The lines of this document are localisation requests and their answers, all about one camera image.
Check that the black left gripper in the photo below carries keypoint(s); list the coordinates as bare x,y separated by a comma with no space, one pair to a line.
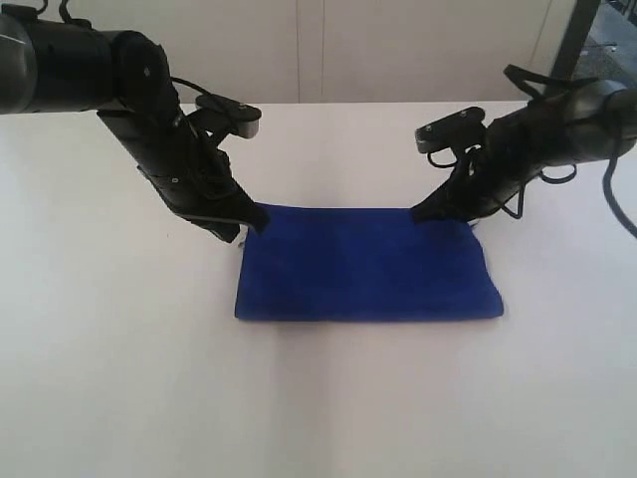
185,167

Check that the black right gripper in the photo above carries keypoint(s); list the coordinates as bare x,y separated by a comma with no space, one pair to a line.
501,170

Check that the blue towel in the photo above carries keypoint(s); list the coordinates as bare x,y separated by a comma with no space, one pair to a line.
363,265

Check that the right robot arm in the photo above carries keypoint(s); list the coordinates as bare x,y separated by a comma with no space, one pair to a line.
593,122

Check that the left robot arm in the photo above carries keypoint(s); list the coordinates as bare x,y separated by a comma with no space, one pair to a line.
69,67

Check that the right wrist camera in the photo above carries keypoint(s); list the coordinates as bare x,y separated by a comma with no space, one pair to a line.
462,129

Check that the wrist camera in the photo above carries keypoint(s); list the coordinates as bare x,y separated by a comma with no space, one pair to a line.
462,129
221,116

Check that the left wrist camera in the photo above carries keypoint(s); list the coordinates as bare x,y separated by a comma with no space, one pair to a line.
221,116

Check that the black window frame post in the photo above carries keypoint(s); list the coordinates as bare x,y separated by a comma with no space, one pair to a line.
574,37

